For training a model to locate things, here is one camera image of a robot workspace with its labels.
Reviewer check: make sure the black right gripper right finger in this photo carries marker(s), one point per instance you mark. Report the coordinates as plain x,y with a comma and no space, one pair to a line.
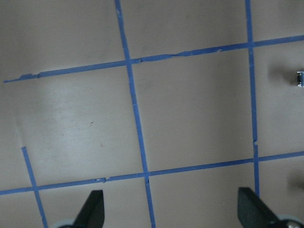
252,211

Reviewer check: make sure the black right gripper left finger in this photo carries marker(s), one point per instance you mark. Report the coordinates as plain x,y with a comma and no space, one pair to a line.
92,213

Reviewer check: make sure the yellow push button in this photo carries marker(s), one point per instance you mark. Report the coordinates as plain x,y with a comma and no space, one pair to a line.
300,78

